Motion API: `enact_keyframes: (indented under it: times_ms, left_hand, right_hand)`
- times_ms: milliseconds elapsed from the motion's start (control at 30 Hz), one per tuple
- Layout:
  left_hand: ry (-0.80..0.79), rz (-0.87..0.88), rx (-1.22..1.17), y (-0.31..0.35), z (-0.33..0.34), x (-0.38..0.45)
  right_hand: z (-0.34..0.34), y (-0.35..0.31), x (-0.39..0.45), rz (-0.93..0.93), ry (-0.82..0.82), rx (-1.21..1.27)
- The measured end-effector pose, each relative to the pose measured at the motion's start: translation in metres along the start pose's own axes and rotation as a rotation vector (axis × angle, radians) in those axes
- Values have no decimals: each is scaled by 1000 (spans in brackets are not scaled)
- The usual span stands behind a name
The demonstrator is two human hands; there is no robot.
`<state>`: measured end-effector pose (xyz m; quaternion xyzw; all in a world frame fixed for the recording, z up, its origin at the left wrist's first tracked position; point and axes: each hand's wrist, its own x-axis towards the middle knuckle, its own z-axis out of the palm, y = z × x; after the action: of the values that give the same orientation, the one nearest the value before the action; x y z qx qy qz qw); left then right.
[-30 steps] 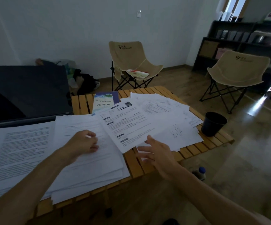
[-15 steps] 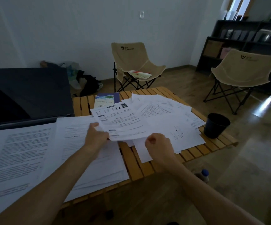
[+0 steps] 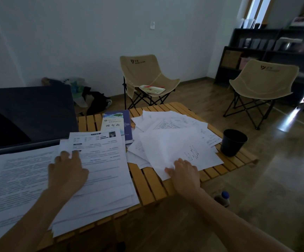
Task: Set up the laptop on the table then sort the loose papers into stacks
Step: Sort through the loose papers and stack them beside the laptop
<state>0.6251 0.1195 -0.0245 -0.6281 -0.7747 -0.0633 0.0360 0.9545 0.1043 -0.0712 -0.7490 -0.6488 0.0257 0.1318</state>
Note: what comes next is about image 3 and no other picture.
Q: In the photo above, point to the pile of white papers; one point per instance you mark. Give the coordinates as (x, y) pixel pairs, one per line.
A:
(167, 146)

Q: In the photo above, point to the sorted text document stack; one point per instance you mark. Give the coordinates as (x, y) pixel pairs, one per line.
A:
(15, 181)

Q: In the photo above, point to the thin stack of sorted sheets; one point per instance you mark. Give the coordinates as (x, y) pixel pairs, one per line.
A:
(102, 165)

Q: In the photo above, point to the metal pot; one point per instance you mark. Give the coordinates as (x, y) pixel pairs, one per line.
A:
(288, 44)

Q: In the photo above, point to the tall narrow window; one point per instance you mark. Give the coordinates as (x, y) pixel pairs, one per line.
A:
(258, 10)

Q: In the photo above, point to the grey laptop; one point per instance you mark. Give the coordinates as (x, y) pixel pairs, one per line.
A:
(31, 112)

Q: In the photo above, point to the black shelf unit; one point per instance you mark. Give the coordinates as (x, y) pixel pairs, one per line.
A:
(223, 76)

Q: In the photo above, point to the person's left forearm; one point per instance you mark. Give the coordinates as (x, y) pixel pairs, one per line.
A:
(31, 223)

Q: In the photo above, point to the beige folding chair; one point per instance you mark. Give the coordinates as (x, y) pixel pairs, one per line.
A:
(265, 81)
(141, 70)

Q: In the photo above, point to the red and white booklet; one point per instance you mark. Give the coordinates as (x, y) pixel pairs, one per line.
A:
(152, 89)

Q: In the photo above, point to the pink storage box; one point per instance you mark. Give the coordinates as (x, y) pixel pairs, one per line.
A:
(245, 63)

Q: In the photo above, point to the woven storage basket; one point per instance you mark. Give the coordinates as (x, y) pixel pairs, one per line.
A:
(232, 59)

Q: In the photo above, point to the wooden slatted table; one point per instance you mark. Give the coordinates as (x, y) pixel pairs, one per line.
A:
(149, 183)

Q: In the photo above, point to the red and white box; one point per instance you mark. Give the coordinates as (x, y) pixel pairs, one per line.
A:
(300, 21)

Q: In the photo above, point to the person's right hand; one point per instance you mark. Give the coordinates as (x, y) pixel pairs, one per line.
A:
(186, 178)

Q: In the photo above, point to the dark bottle with blue cap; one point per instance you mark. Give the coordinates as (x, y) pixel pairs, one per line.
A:
(223, 199)

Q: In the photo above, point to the black plastic pot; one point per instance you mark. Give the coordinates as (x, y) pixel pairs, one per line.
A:
(233, 144)

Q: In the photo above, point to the blue booklet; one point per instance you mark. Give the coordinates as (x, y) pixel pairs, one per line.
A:
(116, 124)

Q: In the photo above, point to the white wall hook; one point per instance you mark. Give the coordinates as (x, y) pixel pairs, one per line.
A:
(152, 25)

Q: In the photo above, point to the person's left hand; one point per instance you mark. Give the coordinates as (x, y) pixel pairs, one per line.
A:
(67, 175)

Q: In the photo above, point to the person's right forearm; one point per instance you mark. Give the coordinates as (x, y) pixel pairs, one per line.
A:
(236, 225)

